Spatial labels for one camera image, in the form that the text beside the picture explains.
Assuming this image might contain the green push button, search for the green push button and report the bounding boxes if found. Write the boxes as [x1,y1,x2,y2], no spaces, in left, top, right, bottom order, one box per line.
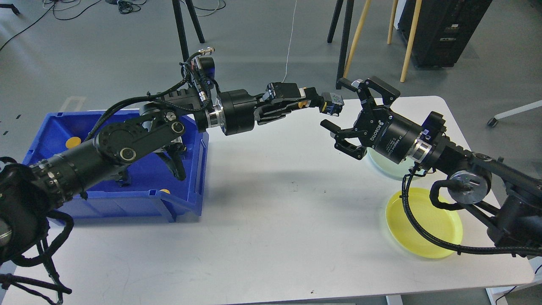
[112,169,132,187]

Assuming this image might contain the black tripod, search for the black tripod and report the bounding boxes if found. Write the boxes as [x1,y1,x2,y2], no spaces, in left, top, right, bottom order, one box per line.
[171,0,206,63]

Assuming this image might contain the yellow push button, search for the yellow push button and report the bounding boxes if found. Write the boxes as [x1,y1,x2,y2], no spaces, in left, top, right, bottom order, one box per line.
[297,94,344,117]

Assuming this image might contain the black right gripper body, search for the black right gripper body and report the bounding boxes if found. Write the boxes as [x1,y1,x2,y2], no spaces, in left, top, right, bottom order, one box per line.
[354,106,423,164]

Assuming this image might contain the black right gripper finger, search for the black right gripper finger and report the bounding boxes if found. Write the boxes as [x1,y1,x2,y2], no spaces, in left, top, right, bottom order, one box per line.
[336,76,401,114]
[320,119,367,160]

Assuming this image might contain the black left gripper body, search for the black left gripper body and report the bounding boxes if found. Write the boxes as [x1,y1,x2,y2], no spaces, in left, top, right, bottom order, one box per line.
[212,83,305,137]

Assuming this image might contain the light green plate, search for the light green plate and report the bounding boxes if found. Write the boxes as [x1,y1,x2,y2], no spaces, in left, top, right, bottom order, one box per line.
[367,147,414,181]

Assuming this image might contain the black floor cables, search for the black floor cables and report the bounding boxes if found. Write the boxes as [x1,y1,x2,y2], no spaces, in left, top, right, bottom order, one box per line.
[0,0,227,49]

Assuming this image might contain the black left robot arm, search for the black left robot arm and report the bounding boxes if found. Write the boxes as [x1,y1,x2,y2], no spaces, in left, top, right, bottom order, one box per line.
[1,47,344,305]

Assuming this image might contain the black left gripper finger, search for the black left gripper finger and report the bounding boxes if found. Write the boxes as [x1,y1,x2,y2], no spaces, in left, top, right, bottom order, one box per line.
[256,106,309,125]
[299,87,344,117]

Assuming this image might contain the yellow plate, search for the yellow plate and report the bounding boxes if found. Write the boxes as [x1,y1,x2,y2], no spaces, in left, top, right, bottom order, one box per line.
[385,187,463,259]

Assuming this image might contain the black cabinet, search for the black cabinet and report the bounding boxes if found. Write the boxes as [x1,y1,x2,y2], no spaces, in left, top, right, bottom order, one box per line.
[411,0,492,67]

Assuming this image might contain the blue plastic bin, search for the blue plastic bin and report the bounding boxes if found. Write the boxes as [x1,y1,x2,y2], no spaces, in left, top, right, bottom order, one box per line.
[23,111,209,222]

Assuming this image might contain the white cable with plug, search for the white cable with plug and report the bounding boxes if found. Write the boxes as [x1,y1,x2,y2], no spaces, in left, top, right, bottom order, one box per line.
[282,0,298,84]

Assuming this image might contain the white chair base leg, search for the white chair base leg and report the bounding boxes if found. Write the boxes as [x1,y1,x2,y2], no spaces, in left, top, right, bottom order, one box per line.
[487,100,542,128]

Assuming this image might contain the yellow button at bin back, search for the yellow button at bin back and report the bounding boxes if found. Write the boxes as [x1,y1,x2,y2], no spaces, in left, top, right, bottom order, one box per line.
[65,136,83,149]

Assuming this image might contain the black and wooden stand legs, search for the black and wooden stand legs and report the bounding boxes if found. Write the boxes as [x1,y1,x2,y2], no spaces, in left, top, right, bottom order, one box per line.
[326,0,423,90]

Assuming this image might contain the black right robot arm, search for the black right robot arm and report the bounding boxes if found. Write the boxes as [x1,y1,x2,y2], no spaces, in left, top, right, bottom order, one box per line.
[321,77,542,257]

